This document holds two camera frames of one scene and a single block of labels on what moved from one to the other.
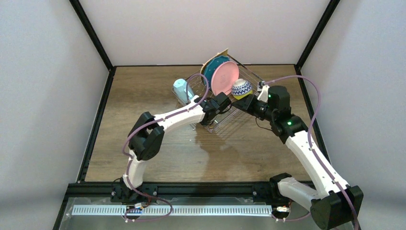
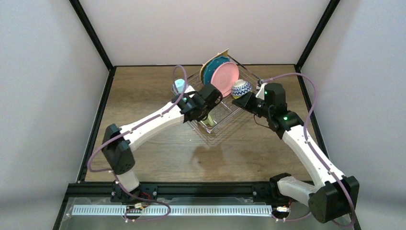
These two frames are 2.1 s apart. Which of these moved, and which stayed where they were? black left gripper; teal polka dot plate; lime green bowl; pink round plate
Moved: black left gripper
Stayed: teal polka dot plate; lime green bowl; pink round plate
